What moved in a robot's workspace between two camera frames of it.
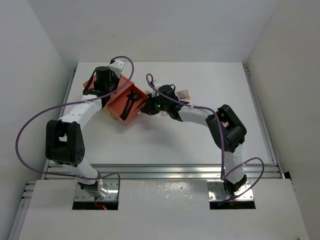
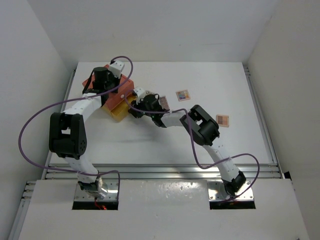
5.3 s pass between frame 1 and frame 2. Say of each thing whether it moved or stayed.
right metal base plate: stayed
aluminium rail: stayed
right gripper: moved
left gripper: stayed
